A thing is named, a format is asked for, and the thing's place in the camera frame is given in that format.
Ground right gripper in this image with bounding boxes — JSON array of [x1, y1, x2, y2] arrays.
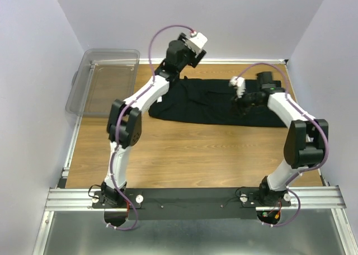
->
[[227, 86, 263, 119]]

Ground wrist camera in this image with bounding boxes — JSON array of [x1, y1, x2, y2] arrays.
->
[[229, 76, 246, 98], [186, 31, 208, 55]]

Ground clear plastic bin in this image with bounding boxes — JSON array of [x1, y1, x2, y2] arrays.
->
[[65, 49, 140, 117]]

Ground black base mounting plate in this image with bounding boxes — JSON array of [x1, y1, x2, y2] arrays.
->
[[88, 187, 291, 221]]

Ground aluminium front frame rail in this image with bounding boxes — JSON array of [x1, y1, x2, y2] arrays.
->
[[34, 186, 357, 254]]

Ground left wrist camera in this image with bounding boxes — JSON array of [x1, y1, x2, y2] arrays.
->
[[186, 31, 208, 55]]

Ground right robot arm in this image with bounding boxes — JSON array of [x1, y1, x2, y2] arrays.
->
[[229, 72, 328, 206]]

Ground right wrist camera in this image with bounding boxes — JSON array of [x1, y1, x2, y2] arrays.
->
[[229, 76, 246, 98]]

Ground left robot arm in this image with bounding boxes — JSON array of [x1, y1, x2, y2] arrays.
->
[[101, 31, 208, 207]]

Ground black t-shirt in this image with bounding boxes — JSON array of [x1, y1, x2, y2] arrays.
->
[[148, 77, 285, 128]]

